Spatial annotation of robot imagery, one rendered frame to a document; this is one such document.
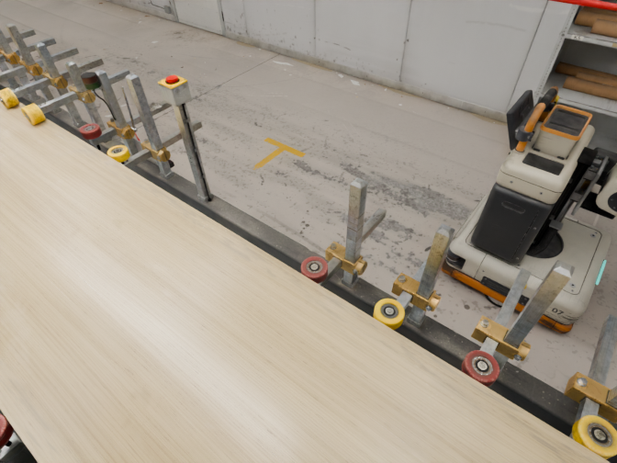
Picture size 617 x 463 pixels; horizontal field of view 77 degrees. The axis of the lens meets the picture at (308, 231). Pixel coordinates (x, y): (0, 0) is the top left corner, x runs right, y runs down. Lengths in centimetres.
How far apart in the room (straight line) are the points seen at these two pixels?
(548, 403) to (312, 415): 68
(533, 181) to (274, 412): 136
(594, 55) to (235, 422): 323
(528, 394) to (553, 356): 100
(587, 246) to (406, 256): 91
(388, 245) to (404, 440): 163
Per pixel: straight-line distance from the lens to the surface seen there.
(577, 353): 237
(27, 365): 123
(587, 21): 317
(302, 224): 253
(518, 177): 184
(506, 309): 125
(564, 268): 95
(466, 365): 105
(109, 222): 145
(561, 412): 133
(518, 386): 131
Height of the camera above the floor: 180
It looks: 46 degrees down
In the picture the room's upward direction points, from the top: 2 degrees counter-clockwise
